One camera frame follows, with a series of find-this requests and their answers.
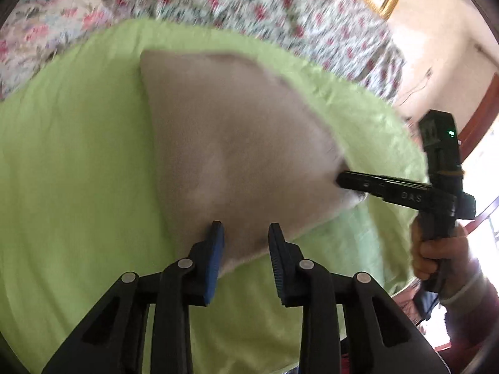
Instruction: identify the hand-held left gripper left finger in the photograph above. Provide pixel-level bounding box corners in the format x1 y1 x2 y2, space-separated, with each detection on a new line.
41 221 225 374

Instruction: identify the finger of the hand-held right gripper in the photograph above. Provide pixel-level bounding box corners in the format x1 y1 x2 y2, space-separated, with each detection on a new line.
336 170 434 208

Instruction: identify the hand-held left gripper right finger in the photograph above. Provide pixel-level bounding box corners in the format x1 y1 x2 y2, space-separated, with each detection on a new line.
268 223 449 374

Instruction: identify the beige knit sweater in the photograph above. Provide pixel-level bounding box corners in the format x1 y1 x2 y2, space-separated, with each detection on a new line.
139 49 369 279

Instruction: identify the person's right forearm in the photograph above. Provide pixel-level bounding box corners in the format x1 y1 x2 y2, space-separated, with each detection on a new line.
438 257 499 357

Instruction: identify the person's right hand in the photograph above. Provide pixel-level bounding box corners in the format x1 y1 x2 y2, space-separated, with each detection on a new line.
411 222 481 281

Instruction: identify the green bed sheet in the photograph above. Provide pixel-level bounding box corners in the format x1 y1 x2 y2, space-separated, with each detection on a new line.
0 19 429 374

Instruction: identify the white floral quilt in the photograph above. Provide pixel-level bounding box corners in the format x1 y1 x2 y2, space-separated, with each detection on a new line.
74 0 406 106

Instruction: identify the small floral pillow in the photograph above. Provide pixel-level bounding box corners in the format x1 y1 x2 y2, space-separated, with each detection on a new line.
0 0 157 100

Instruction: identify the wooden door frame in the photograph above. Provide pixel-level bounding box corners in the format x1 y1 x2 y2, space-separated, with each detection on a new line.
455 82 499 149

